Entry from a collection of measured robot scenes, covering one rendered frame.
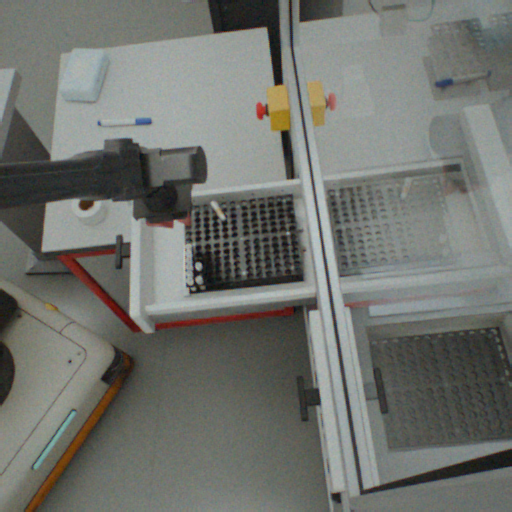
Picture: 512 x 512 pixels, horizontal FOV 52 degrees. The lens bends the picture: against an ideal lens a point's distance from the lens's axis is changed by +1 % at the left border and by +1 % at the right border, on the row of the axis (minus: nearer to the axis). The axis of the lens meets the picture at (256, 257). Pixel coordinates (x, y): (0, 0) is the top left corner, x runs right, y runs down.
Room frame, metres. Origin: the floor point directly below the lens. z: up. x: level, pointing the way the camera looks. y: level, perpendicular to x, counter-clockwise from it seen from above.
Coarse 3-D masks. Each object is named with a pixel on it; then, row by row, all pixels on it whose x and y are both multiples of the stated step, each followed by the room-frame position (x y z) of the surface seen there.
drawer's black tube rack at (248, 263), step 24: (216, 216) 0.54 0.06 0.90; (240, 216) 0.53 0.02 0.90; (264, 216) 0.52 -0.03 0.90; (288, 216) 0.53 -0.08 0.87; (216, 240) 0.49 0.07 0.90; (240, 240) 0.48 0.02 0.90; (264, 240) 0.48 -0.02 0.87; (288, 240) 0.46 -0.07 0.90; (216, 264) 0.44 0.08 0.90; (240, 264) 0.43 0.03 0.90; (264, 264) 0.42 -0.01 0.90; (288, 264) 0.42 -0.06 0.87; (216, 288) 0.40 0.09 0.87; (240, 288) 0.39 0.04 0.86
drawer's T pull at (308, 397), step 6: (300, 378) 0.19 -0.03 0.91; (300, 384) 0.18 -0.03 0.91; (300, 390) 0.17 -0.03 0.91; (306, 390) 0.17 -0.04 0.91; (312, 390) 0.17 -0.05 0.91; (318, 390) 0.16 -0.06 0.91; (300, 396) 0.16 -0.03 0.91; (306, 396) 0.16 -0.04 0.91; (312, 396) 0.16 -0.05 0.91; (318, 396) 0.16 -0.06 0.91; (300, 402) 0.15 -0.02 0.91; (306, 402) 0.15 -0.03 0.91; (312, 402) 0.15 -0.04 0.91; (318, 402) 0.15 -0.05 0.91; (300, 408) 0.14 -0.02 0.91; (306, 408) 0.14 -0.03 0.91; (306, 414) 0.13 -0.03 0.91; (306, 420) 0.12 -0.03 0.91
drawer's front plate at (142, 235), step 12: (132, 204) 0.59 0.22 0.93; (132, 216) 0.56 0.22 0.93; (132, 228) 0.53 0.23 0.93; (144, 228) 0.55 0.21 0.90; (132, 240) 0.51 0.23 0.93; (144, 240) 0.52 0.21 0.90; (132, 252) 0.48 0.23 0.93; (144, 252) 0.49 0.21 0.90; (132, 264) 0.46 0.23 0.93; (144, 264) 0.47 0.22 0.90; (132, 276) 0.43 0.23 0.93; (144, 276) 0.44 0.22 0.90; (132, 288) 0.41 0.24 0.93; (144, 288) 0.42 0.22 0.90; (132, 300) 0.38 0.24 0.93; (144, 300) 0.39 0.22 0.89; (132, 312) 0.36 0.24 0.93; (144, 312) 0.37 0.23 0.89; (144, 324) 0.35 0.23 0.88
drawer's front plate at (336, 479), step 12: (312, 312) 0.29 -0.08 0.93; (312, 324) 0.27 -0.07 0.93; (312, 336) 0.25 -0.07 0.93; (312, 348) 0.25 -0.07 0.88; (324, 348) 0.23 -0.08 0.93; (324, 360) 0.21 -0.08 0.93; (324, 372) 0.19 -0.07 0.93; (324, 384) 0.17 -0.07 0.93; (324, 396) 0.15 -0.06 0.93; (324, 408) 0.13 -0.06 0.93; (324, 420) 0.11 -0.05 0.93; (324, 432) 0.10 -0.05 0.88; (336, 444) 0.08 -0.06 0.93; (336, 456) 0.06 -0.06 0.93; (336, 468) 0.04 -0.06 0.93; (336, 480) 0.03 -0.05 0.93
